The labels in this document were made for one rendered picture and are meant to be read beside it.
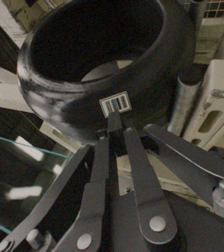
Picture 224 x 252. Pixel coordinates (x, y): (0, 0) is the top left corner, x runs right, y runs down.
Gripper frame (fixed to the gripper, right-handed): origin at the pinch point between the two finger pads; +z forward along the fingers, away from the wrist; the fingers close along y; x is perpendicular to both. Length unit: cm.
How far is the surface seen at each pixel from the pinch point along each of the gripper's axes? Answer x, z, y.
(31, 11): 45, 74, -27
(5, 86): 18, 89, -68
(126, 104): -1.1, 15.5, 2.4
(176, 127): -15.5, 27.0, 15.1
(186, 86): -1.1, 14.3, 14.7
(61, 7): 31, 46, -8
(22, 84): 10.5, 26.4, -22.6
